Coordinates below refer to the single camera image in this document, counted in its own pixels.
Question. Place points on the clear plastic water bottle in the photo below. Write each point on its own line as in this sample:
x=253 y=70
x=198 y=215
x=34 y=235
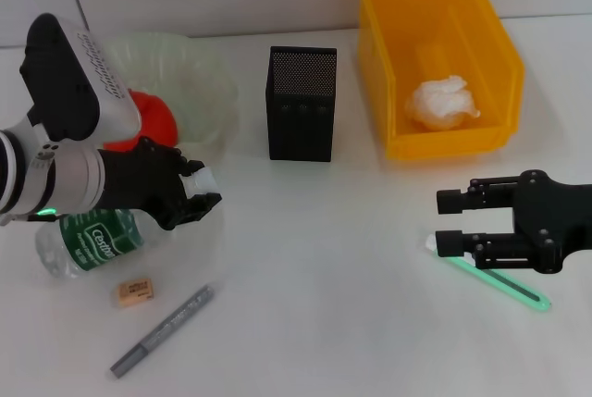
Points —
x=97 y=239

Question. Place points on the small beige eraser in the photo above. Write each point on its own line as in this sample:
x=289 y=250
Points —
x=134 y=294

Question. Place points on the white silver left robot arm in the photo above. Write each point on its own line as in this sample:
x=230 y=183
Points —
x=60 y=179

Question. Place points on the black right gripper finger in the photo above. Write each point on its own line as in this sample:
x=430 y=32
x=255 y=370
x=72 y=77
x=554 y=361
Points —
x=449 y=202
x=447 y=243

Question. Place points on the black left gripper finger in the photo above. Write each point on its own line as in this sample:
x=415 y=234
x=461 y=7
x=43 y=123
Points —
x=190 y=168
x=201 y=205

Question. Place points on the black mesh pen holder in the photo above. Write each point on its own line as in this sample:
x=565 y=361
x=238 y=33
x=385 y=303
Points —
x=300 y=128

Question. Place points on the green utility knife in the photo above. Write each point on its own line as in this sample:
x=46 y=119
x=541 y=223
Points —
x=513 y=288

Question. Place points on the white paper ball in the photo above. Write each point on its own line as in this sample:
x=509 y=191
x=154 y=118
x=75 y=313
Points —
x=439 y=103

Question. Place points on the green glass fruit plate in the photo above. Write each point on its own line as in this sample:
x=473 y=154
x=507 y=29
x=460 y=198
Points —
x=199 y=82

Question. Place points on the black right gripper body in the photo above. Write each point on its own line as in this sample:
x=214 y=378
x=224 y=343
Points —
x=555 y=216

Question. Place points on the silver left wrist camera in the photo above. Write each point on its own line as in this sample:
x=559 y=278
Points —
x=69 y=82

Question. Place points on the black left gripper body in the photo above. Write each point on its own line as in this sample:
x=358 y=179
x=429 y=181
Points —
x=139 y=179

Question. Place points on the grey marker pen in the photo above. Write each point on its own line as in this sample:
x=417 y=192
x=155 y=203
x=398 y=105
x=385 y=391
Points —
x=166 y=327

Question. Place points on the yellow plastic bin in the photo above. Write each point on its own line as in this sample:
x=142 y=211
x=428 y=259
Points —
x=416 y=22

